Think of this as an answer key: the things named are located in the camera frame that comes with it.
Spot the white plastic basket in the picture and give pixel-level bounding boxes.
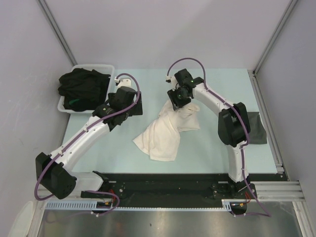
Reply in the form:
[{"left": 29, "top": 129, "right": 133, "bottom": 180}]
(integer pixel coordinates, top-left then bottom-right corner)
[{"left": 57, "top": 64, "right": 115, "bottom": 114}]

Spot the white floral t-shirt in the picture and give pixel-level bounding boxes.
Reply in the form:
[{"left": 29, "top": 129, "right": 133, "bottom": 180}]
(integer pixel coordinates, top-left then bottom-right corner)
[{"left": 133, "top": 100, "right": 200, "bottom": 162}]

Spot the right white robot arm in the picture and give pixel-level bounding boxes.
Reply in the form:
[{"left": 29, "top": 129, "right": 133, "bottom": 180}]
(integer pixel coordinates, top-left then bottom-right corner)
[{"left": 165, "top": 69, "right": 251, "bottom": 198}]

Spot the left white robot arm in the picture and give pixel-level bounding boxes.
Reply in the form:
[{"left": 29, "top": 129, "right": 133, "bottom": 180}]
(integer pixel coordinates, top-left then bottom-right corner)
[{"left": 35, "top": 86, "right": 143, "bottom": 199}]

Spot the black t-shirt pile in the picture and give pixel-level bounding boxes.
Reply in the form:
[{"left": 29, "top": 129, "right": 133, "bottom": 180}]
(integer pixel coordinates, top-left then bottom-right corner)
[{"left": 58, "top": 68, "right": 111, "bottom": 112}]

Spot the folded dark grey t-shirt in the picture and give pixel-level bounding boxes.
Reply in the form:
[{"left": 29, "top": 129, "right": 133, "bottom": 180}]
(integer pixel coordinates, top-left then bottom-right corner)
[{"left": 247, "top": 112, "right": 268, "bottom": 145}]

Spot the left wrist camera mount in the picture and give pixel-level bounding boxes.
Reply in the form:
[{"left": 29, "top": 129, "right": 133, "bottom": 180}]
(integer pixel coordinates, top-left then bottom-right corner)
[{"left": 114, "top": 78, "right": 131, "bottom": 88}]

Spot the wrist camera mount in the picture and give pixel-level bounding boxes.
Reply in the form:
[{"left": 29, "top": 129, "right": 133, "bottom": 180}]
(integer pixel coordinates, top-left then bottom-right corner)
[
  {"left": 114, "top": 78, "right": 131, "bottom": 88},
  {"left": 165, "top": 76, "right": 178, "bottom": 90}
]

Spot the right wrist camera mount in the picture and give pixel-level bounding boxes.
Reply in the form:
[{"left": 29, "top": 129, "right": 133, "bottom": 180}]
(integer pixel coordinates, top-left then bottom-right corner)
[{"left": 165, "top": 76, "right": 178, "bottom": 90}]

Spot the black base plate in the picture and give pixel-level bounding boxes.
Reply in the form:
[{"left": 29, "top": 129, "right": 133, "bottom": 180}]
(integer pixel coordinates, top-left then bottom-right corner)
[{"left": 50, "top": 172, "right": 288, "bottom": 208}]

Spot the white slotted cable duct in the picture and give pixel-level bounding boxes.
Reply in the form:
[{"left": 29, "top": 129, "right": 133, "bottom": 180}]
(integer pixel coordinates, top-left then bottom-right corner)
[{"left": 45, "top": 200, "right": 231, "bottom": 211}]

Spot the aluminium frame rail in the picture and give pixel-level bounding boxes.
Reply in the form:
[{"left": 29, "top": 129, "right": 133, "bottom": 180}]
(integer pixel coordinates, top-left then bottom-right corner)
[{"left": 34, "top": 181, "right": 307, "bottom": 201}]

